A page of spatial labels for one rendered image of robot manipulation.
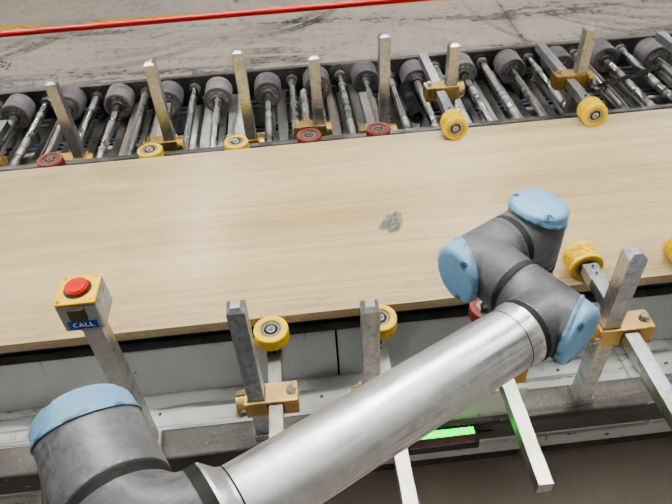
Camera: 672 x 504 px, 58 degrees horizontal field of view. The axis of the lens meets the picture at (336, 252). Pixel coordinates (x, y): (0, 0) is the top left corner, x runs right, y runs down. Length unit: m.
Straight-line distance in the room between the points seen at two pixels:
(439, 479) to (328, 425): 1.56
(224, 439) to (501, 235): 0.86
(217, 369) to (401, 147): 0.89
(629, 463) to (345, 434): 1.80
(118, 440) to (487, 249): 0.54
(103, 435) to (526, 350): 0.49
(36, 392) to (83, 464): 1.10
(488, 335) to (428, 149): 1.24
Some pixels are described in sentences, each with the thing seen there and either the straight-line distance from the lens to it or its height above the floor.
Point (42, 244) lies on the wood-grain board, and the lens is 1.82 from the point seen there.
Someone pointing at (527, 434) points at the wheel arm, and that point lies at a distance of 1.31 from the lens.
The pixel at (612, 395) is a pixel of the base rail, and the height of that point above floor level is 0.70.
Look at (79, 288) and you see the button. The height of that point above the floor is 1.23.
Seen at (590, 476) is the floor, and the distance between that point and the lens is 2.31.
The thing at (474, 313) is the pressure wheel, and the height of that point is 0.91.
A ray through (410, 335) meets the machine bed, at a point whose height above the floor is 0.75.
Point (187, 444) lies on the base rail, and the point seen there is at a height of 0.70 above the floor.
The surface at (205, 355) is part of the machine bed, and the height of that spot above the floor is 0.76.
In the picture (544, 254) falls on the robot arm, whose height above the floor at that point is 1.32.
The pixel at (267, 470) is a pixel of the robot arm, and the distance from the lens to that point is 0.63.
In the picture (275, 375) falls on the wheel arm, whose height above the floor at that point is 0.84.
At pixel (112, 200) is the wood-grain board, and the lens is 1.90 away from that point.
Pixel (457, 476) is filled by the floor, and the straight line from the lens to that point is 2.21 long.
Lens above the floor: 1.95
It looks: 42 degrees down
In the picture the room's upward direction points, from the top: 4 degrees counter-clockwise
